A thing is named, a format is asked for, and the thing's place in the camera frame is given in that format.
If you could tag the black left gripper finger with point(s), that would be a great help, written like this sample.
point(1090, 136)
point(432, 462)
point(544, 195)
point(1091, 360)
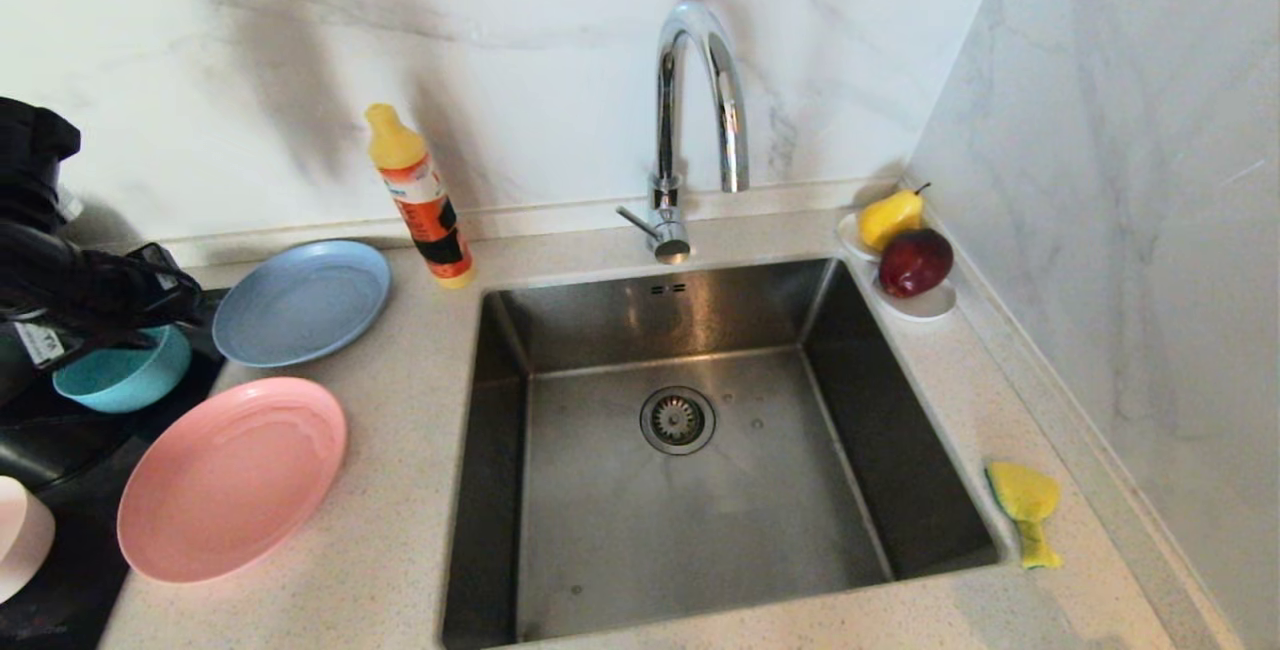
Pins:
point(170, 275)
point(150, 325)

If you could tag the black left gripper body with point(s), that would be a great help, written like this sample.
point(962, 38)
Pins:
point(70, 290)

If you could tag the teal bowl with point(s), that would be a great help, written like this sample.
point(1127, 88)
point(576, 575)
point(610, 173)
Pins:
point(130, 385)

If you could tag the blue plate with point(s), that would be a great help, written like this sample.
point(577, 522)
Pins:
point(300, 302)

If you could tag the large salmon pink plate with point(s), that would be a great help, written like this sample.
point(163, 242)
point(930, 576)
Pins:
point(230, 480)

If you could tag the small light pink plate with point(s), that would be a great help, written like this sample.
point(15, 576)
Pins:
point(22, 535)

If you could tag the orange dish soap bottle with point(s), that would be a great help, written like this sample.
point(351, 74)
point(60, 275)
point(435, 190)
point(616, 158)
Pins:
point(425, 210)

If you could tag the yellow sponge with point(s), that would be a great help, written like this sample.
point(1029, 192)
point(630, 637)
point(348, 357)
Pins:
point(1022, 495)

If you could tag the metal sink drain strainer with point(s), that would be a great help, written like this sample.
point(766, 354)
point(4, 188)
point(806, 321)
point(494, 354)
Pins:
point(678, 422)

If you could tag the stainless steel sink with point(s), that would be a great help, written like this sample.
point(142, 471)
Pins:
point(700, 530)

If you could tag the black induction cooktop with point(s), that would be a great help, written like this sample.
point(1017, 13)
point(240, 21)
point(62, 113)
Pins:
point(90, 500)

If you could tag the chrome gooseneck faucet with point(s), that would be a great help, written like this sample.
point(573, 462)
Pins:
point(668, 218)

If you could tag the yellow pear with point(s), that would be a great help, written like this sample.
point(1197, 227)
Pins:
point(887, 218)

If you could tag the dark red apple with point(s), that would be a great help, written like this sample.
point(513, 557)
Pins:
point(914, 263)

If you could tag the white fruit dish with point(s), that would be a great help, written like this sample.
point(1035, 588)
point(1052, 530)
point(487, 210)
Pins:
point(927, 307)

